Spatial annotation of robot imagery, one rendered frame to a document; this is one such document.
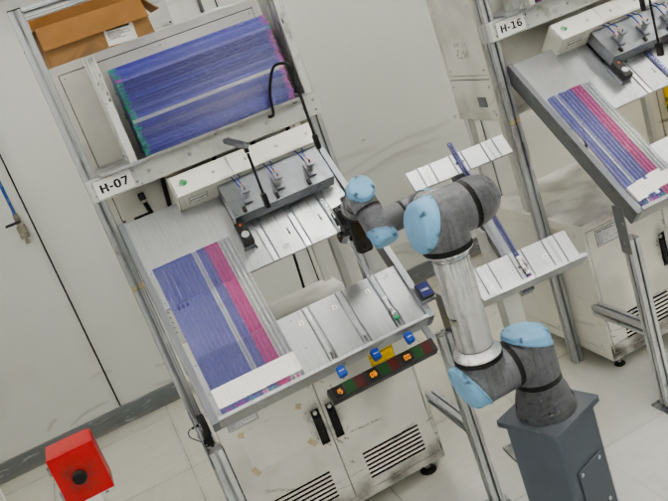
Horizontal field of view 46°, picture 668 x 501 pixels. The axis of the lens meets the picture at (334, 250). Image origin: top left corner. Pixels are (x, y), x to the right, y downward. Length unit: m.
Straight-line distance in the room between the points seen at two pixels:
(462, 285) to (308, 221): 0.81
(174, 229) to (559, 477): 1.31
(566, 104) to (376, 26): 1.68
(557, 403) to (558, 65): 1.40
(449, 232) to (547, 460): 0.67
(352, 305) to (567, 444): 0.72
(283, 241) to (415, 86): 2.13
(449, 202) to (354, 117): 2.57
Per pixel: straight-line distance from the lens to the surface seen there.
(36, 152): 3.95
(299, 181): 2.47
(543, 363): 1.96
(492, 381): 1.89
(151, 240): 2.48
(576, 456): 2.08
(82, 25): 2.79
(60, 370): 4.16
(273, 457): 2.64
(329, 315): 2.31
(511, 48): 3.12
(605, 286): 3.06
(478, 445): 2.57
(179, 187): 2.47
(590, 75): 3.01
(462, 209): 1.72
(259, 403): 2.21
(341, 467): 2.74
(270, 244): 2.42
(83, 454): 2.31
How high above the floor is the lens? 1.67
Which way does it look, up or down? 17 degrees down
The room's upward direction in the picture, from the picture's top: 20 degrees counter-clockwise
